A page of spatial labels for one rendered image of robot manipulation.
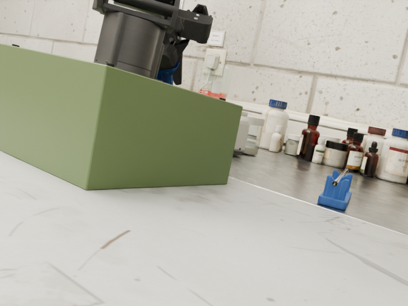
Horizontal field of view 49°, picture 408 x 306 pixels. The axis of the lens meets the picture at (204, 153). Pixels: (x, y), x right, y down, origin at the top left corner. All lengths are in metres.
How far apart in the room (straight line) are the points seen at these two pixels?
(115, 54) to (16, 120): 0.12
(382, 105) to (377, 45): 0.16
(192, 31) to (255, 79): 0.74
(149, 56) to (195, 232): 0.23
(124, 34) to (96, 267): 0.30
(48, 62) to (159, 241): 0.23
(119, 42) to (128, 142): 0.12
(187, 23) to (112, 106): 0.32
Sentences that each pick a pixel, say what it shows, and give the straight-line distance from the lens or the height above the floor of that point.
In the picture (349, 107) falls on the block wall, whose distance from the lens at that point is 1.28.
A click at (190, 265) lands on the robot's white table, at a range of 0.28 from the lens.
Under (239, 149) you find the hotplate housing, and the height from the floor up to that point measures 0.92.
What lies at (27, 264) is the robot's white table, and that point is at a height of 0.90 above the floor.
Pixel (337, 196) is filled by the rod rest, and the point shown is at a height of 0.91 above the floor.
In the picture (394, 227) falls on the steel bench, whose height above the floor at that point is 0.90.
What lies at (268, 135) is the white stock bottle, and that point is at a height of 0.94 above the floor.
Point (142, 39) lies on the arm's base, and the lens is 0.50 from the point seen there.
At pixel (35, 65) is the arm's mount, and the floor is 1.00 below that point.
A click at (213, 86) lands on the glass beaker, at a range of 0.86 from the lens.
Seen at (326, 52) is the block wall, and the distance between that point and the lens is 1.33.
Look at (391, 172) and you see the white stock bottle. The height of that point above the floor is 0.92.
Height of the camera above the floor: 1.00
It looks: 7 degrees down
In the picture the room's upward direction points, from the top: 11 degrees clockwise
